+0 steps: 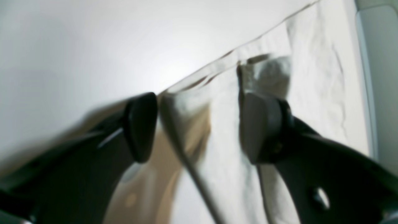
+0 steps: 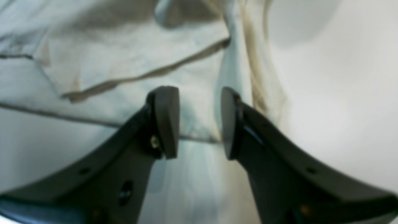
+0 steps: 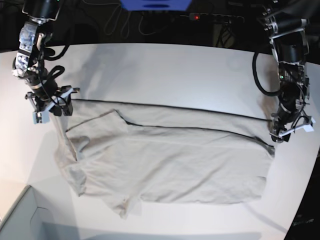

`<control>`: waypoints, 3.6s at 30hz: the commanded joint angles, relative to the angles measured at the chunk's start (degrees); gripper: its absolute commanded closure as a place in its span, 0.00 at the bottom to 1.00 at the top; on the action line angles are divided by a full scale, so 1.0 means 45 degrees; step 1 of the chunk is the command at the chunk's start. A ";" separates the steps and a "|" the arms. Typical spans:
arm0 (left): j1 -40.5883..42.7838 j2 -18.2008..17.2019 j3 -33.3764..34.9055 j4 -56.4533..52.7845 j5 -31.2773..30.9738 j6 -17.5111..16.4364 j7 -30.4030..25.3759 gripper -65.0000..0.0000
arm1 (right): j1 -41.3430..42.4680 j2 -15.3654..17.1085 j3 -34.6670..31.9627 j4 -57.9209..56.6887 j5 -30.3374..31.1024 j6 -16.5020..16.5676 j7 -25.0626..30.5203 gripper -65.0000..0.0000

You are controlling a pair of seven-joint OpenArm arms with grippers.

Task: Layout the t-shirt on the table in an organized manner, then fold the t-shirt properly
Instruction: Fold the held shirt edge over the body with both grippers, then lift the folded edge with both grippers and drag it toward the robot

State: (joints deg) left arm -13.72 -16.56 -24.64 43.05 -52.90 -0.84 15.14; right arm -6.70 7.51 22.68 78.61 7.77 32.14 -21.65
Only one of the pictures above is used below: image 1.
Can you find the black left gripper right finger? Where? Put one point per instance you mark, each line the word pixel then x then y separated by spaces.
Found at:
pixel 330 183

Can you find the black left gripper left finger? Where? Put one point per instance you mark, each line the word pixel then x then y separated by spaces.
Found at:
pixel 73 183

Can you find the beige t-shirt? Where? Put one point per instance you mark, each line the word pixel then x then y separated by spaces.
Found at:
pixel 210 122

